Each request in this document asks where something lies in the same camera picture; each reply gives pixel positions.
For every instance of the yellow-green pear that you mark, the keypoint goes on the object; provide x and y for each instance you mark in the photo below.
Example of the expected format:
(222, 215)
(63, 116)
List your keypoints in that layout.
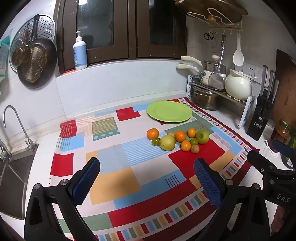
(167, 143)

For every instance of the white ceramic lidded pot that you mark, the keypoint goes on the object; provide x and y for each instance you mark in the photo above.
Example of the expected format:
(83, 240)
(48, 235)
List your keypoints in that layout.
(238, 87)

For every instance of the person's right hand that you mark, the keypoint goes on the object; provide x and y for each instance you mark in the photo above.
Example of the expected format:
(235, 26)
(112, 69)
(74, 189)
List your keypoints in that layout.
(279, 220)

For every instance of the teal printed wall sheet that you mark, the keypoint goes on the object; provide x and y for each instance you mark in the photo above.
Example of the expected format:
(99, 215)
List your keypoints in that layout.
(4, 55)

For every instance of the glass jar with yellow contents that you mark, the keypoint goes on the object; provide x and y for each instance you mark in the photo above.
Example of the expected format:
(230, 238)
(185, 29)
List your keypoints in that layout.
(282, 131)

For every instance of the kiwi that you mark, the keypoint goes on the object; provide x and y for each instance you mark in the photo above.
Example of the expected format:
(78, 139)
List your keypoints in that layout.
(171, 134)
(194, 149)

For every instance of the black frying pan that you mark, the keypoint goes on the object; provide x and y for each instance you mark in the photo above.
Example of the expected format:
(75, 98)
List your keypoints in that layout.
(49, 60)

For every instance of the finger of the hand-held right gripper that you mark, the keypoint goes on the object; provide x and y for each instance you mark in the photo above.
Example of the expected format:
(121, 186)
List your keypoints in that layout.
(260, 161)
(284, 148)

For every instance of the dark wooden window frame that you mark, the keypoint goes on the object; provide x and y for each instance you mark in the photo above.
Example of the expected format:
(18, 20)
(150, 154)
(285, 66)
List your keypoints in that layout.
(131, 30)

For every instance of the black scissors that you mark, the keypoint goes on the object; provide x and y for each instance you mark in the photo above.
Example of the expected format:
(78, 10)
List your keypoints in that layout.
(208, 36)

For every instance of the round perforated steamer tray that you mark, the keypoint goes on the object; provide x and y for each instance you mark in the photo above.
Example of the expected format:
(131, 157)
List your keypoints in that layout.
(45, 26)

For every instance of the metal hanging scoop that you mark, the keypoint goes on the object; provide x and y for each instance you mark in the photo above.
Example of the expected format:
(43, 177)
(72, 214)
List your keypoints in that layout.
(216, 81)

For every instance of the white and blue pump bottle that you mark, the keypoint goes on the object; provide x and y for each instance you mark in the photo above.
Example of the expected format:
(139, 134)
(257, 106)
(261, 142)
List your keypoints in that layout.
(80, 55)

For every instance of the green apple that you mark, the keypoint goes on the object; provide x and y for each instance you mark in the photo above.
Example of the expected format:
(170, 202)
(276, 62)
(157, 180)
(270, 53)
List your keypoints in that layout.
(202, 136)

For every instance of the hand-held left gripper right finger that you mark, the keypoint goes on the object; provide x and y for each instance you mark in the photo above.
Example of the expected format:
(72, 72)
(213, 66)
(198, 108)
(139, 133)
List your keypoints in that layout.
(208, 183)

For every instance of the black knife block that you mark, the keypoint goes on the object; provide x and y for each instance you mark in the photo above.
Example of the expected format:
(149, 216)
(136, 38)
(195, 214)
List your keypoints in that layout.
(259, 120)

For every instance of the brass perforated strainer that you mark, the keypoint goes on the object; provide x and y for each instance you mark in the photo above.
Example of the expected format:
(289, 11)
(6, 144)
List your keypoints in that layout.
(34, 63)

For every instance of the orange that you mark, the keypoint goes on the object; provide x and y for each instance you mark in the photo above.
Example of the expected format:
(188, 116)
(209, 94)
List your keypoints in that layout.
(152, 133)
(180, 136)
(185, 145)
(191, 132)

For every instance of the green plate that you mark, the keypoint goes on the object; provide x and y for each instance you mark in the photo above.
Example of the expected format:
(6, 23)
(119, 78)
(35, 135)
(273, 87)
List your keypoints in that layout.
(169, 111)

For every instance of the white rice spoon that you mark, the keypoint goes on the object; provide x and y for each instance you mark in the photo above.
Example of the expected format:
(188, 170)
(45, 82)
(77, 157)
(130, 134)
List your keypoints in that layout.
(238, 56)

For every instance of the small copper pan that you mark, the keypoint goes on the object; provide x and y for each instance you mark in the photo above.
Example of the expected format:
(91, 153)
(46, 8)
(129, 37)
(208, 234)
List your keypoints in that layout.
(19, 54)

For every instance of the white wall socket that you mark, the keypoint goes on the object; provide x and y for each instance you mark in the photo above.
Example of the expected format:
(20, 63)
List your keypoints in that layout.
(248, 69)

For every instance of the colourful patchwork table cloth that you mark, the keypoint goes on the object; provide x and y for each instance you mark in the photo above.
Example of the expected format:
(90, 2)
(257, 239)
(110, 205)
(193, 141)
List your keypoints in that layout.
(138, 166)

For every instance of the green mandarin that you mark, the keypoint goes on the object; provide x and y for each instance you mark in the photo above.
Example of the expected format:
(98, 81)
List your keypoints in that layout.
(193, 141)
(156, 141)

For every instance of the curved steel faucet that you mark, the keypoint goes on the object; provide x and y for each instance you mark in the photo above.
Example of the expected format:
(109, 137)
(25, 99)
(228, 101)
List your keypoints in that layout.
(13, 111)

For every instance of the steel stock pot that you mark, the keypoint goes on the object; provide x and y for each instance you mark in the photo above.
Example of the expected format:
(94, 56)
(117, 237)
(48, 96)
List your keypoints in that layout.
(205, 99)

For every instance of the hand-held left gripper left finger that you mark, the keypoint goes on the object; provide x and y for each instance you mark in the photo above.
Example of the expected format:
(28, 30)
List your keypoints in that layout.
(86, 178)

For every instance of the white and steel dish rack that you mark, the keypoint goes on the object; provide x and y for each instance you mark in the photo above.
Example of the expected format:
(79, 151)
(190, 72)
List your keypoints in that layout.
(245, 109)

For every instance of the steel sink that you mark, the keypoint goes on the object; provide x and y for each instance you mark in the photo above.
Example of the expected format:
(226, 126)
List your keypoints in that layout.
(13, 185)

